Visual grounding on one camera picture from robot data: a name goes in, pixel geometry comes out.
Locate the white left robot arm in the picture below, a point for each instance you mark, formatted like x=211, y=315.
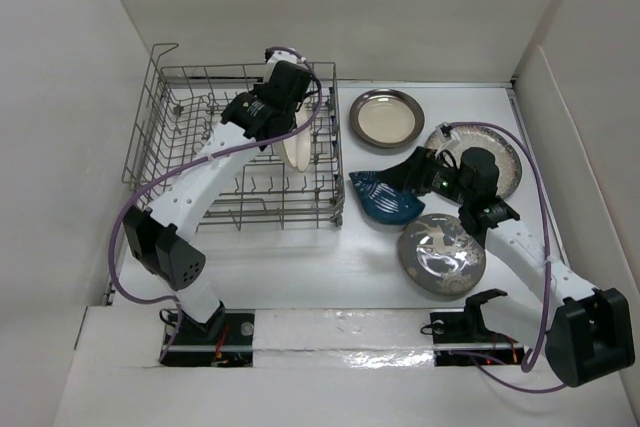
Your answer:
x=160, y=236

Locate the grey wire dish rack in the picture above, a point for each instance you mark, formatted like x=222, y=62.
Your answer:
x=178, y=109

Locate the blue leaf-shaped dish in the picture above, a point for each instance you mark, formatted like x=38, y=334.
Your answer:
x=382, y=203

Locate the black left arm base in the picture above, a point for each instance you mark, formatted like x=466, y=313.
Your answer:
x=231, y=347

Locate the cream divided plate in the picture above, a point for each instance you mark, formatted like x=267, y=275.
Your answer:
x=295, y=151

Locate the speckled beige round plate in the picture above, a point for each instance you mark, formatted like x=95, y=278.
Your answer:
x=506, y=157

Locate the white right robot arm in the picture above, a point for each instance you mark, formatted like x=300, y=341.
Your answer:
x=584, y=332

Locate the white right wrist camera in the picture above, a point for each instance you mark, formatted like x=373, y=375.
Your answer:
x=448, y=137

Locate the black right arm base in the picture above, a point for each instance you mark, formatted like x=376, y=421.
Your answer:
x=460, y=337

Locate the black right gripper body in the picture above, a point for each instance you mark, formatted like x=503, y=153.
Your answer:
x=444, y=181

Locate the grey plate with gold tree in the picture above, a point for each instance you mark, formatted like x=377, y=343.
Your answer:
x=440, y=256

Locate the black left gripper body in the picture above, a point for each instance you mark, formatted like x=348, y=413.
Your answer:
x=291, y=115

